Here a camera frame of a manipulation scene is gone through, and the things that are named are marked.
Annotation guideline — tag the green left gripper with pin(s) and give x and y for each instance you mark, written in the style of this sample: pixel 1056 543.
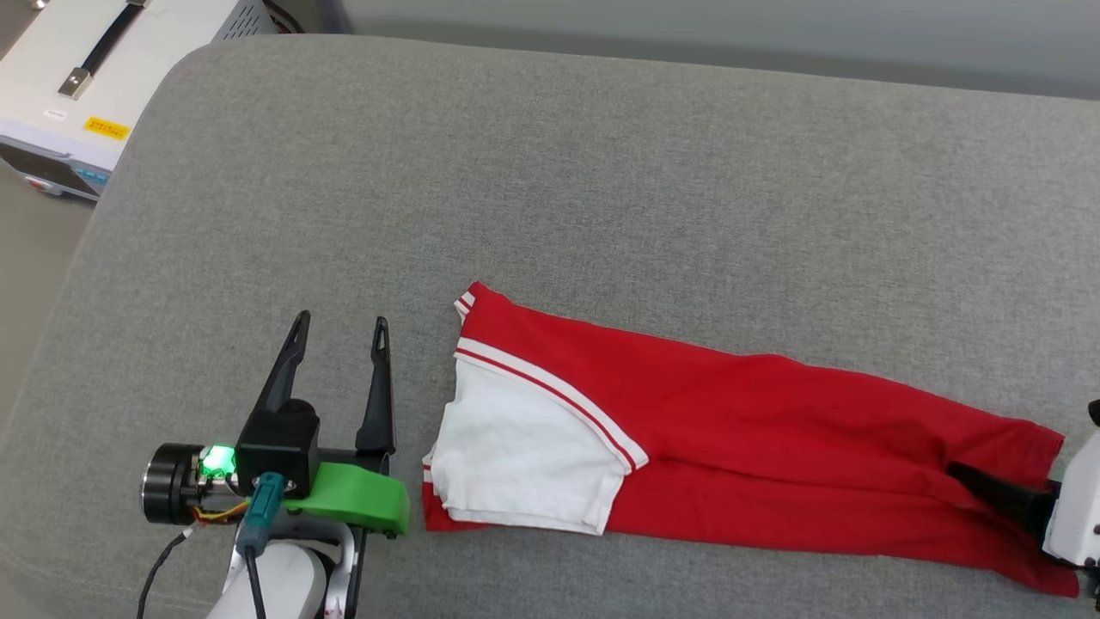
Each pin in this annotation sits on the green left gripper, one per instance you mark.
pixel 361 503

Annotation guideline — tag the red and white sports jersey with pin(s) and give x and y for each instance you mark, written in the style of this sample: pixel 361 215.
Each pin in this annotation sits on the red and white sports jersey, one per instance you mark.
pixel 730 430

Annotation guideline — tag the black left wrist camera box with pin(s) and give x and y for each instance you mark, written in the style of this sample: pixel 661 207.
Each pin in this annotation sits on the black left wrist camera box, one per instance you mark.
pixel 279 447

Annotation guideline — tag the white metal equipment box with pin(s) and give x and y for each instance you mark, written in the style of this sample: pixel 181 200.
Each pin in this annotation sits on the white metal equipment box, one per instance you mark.
pixel 146 77

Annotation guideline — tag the yellow warning sticker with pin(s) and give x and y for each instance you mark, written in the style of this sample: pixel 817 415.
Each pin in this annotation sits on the yellow warning sticker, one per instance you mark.
pixel 106 129

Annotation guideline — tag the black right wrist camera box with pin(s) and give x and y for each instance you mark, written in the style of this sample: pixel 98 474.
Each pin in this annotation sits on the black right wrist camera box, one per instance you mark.
pixel 1095 413

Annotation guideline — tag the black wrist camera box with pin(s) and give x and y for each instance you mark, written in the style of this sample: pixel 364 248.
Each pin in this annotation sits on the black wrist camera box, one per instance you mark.
pixel 279 447
pixel 1095 413

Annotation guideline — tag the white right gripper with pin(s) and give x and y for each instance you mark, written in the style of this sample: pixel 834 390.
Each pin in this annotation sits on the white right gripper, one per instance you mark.
pixel 1078 507

